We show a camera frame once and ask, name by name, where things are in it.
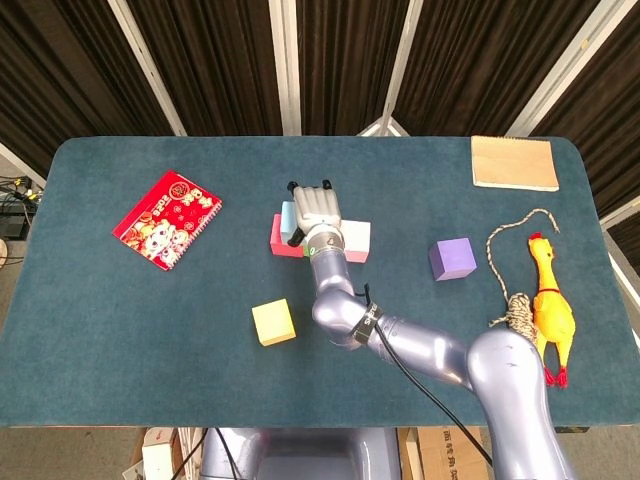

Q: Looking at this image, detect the pink block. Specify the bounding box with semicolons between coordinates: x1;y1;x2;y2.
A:
269;213;305;259

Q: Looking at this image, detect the dark brown pleated curtain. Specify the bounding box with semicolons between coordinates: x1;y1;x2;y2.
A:
0;0;640;251

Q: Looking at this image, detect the black velcro cable strap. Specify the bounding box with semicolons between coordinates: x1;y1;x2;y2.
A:
349;302;385;346

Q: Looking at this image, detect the brown kraft paper notepad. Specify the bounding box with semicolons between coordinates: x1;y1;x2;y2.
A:
470;135;561;193

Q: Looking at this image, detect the light blue block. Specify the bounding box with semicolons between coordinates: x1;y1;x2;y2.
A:
279;200;301;246

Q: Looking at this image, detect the pink foam cube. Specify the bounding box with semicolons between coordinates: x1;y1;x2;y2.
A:
340;218;373;265

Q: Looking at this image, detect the brown cardboard box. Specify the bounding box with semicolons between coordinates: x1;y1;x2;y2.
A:
417;427;489;480

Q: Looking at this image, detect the braided beige rope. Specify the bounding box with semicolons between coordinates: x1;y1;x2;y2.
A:
485;208;561;346

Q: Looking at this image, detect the white cardboard box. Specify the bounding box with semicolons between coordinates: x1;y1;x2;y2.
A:
141;427;182;480

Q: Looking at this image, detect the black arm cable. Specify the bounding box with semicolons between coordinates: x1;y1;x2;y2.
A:
354;283;494;466

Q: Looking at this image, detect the blue-gray robot torso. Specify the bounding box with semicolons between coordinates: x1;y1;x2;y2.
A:
202;427;401;480

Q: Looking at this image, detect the purple block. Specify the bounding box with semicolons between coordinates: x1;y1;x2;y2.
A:
427;237;477;282

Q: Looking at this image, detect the yellow rubber chicken toy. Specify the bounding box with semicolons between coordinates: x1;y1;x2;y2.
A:
527;231;577;389

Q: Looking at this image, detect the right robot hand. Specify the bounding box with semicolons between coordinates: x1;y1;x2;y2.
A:
286;178;345;247

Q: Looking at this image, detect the red spiral cartoon notebook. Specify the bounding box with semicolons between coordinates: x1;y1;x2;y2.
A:
111;169;223;272

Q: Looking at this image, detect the teal felt table cover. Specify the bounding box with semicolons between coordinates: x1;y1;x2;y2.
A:
0;135;640;429

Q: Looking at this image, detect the yellow block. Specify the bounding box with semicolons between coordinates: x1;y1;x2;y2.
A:
251;298;297;348

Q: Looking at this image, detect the white partition frame post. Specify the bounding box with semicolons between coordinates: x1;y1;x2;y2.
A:
268;0;303;136
0;143;47;189
355;0;426;137
504;0;629;137
107;0;188;137
598;197;640;229

